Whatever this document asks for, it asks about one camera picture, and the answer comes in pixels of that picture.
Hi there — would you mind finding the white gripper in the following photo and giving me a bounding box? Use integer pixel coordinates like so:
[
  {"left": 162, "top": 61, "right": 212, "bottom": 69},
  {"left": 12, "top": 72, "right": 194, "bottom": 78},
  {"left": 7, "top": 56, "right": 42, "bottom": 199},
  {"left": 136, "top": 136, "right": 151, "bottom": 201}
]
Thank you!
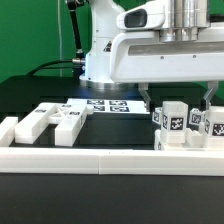
[{"left": 110, "top": 29, "right": 224, "bottom": 112}]

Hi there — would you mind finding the white chair seat part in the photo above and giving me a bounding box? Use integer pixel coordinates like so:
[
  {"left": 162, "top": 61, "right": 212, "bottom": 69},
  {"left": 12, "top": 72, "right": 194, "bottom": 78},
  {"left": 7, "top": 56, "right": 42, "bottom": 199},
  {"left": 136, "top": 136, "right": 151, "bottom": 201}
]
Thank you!
[{"left": 154, "top": 128, "right": 224, "bottom": 152}]

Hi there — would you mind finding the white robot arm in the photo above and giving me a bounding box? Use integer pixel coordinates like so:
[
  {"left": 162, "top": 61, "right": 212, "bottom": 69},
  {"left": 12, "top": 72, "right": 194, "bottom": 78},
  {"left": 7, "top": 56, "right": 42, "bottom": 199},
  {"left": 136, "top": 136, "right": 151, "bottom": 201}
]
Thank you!
[{"left": 66, "top": 0, "right": 224, "bottom": 104}]

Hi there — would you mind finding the white tagged cube right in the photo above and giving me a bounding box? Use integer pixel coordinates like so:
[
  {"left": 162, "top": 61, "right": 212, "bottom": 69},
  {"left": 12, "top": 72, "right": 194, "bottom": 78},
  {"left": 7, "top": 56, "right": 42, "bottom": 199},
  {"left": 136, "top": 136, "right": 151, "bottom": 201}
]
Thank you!
[{"left": 189, "top": 108, "right": 205, "bottom": 126}]

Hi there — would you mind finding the white tagged cube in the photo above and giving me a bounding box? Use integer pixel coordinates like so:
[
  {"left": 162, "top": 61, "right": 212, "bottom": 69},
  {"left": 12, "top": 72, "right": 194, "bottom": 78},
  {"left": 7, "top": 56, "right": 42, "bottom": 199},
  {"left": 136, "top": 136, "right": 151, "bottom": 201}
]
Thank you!
[
  {"left": 189, "top": 108, "right": 205, "bottom": 126},
  {"left": 152, "top": 107, "right": 162, "bottom": 125}
]

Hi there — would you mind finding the white tagged cube left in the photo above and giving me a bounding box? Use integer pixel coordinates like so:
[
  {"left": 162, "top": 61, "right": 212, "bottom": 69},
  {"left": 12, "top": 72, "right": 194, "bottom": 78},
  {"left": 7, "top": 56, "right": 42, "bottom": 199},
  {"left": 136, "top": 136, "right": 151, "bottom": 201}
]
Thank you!
[{"left": 152, "top": 107, "right": 162, "bottom": 125}]

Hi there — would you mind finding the white tag sheet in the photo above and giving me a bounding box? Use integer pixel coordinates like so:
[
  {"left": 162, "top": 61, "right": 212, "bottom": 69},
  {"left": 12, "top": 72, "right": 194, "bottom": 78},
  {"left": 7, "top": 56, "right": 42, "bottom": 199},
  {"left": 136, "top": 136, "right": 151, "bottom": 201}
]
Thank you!
[{"left": 67, "top": 98, "right": 148, "bottom": 114}]

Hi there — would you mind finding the white U-shaped fence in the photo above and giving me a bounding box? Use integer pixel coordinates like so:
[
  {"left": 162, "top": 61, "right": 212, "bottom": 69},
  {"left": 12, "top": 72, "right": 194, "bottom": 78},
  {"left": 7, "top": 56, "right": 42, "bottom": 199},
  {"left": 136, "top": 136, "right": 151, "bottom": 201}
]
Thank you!
[{"left": 0, "top": 117, "right": 224, "bottom": 176}]

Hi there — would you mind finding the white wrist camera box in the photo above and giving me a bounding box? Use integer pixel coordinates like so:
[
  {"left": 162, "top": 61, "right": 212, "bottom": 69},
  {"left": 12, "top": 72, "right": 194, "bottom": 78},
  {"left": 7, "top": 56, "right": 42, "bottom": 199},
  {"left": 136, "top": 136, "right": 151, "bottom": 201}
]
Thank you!
[{"left": 116, "top": 0, "right": 165, "bottom": 31}]

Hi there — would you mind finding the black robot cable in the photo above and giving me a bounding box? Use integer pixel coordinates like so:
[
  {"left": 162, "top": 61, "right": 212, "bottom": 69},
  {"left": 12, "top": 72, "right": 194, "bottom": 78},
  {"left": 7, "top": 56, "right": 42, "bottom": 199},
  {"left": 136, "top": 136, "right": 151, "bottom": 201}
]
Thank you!
[{"left": 27, "top": 0, "right": 88, "bottom": 78}]

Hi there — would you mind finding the white chair back frame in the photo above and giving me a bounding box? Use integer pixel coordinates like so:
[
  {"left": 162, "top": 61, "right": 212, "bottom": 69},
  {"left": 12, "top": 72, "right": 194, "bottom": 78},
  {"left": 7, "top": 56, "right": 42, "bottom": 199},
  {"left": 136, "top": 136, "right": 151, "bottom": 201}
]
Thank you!
[{"left": 15, "top": 103, "right": 94, "bottom": 147}]

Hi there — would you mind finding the grey hanging cable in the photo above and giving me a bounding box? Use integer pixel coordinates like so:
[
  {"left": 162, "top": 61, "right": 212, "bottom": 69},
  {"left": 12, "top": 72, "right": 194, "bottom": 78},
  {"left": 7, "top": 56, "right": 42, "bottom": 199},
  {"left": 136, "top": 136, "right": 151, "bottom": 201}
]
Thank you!
[{"left": 57, "top": 0, "right": 64, "bottom": 78}]

